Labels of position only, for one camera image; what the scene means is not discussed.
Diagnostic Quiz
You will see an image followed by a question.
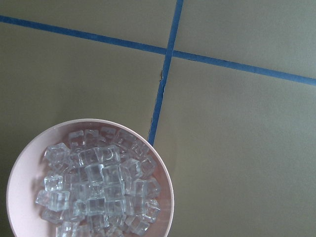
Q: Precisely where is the pink bowl with ice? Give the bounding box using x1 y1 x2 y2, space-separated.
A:
6 118 174 237

